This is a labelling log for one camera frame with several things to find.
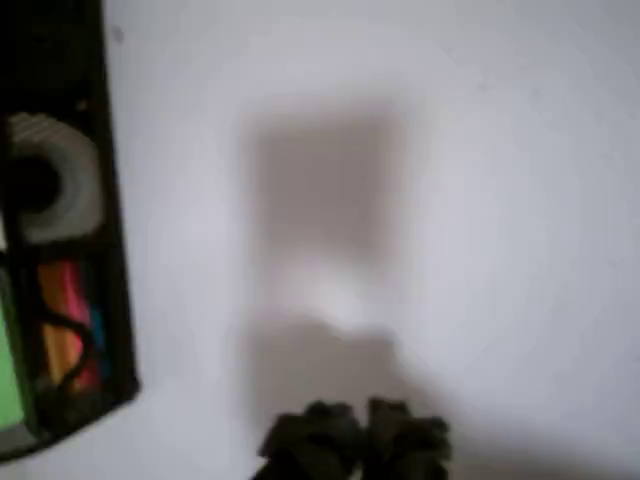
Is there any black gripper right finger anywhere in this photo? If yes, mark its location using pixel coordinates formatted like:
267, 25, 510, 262
366, 397, 454, 480

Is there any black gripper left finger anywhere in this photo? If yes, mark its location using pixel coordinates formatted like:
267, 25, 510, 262
256, 399, 365, 480

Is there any black mesh organizer tray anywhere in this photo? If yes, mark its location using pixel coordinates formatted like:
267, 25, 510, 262
0, 0, 142, 461

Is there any neon sticky flags pack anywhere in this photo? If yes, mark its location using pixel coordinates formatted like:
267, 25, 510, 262
37, 259, 105, 394

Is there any green sticky note pad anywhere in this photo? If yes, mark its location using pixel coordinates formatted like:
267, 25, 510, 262
0, 294, 27, 432

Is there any small white tape roll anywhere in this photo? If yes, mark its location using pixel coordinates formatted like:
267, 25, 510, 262
5, 112, 105, 245

